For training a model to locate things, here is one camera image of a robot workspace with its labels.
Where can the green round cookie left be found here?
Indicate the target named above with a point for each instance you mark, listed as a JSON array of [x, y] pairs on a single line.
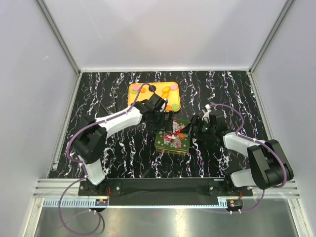
[[134, 91]]

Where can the electronics board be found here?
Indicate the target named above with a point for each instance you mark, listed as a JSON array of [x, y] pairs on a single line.
[[101, 202], [235, 203]]

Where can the pink round cookie right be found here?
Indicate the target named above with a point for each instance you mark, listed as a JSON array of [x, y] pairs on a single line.
[[173, 87]]

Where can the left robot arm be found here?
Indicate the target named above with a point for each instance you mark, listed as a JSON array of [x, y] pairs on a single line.
[[90, 141]]

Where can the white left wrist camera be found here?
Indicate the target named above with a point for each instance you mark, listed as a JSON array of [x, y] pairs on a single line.
[[164, 104]]

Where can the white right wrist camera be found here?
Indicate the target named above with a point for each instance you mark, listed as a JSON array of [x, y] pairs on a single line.
[[206, 113]]

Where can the pink round cookie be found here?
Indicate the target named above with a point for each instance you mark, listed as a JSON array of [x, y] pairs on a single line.
[[173, 87], [135, 87]]

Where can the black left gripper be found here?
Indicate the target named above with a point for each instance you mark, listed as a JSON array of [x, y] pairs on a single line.
[[168, 123]]

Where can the pink round cookie left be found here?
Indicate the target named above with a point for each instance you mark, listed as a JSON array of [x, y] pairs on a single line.
[[135, 87]]

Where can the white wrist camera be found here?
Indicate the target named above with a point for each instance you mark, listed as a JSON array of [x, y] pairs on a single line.
[[164, 104], [206, 113]]

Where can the gold tin lid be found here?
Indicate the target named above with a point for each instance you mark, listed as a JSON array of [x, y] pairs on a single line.
[[176, 142]]

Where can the left electronics board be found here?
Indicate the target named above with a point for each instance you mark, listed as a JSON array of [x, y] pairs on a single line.
[[101, 202]]

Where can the right electronics board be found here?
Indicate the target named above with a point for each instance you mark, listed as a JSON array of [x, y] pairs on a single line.
[[235, 203]]

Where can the green round cookie right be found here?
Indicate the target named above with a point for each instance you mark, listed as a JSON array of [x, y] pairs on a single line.
[[175, 107]]

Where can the aluminium frame rail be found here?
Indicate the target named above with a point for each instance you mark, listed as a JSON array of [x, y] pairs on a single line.
[[213, 202]]

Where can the green round cookie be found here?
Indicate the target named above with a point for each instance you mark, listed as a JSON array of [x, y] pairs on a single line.
[[134, 91], [175, 107]]

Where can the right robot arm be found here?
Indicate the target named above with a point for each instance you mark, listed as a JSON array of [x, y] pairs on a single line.
[[269, 166]]

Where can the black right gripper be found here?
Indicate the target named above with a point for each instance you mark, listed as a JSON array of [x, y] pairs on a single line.
[[195, 120]]

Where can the lower fish shaped cookie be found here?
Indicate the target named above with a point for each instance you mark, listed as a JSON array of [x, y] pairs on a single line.
[[165, 95]]

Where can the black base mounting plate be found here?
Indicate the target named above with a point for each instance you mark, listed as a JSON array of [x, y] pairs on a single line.
[[215, 187]]

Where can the upper fish shaped cookie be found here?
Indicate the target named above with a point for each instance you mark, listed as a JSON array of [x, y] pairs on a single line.
[[166, 89]]

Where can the fish shaped cookie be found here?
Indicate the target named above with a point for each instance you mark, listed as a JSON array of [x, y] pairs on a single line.
[[166, 89], [165, 95]]

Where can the black sandwich cookie on tray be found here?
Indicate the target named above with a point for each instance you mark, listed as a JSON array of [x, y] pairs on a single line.
[[152, 88]]

